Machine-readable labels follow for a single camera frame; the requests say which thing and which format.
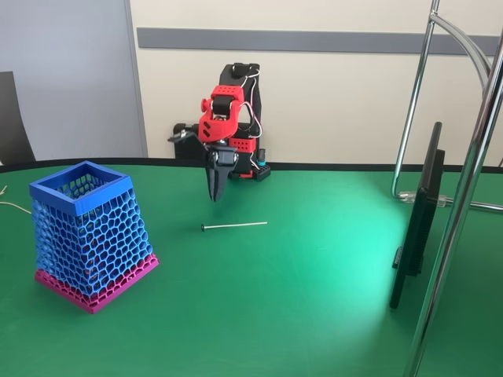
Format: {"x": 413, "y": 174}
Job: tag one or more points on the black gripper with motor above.
{"x": 224, "y": 159}

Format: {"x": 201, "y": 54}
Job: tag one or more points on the thin white stick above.
{"x": 236, "y": 225}

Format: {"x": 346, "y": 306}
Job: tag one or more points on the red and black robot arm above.
{"x": 220, "y": 125}

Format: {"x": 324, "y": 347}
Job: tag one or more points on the blue and magenta mesh basket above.
{"x": 102, "y": 194}

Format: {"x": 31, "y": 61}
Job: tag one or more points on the black plastic case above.
{"x": 186, "y": 151}

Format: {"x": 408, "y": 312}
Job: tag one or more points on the green table mat, black edge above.
{"x": 275, "y": 294}

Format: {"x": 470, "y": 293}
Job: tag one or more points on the clear plastic clip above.
{"x": 406, "y": 195}

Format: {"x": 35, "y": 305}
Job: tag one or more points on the black monitor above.
{"x": 416, "y": 235}

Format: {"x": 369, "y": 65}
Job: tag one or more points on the chrome tube stand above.
{"x": 451, "y": 235}

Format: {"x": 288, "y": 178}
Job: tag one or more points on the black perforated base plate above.
{"x": 262, "y": 173}

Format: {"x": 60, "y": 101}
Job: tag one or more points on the black camera bracket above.
{"x": 188, "y": 136}

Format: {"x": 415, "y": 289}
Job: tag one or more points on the grey wall rail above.
{"x": 314, "y": 41}

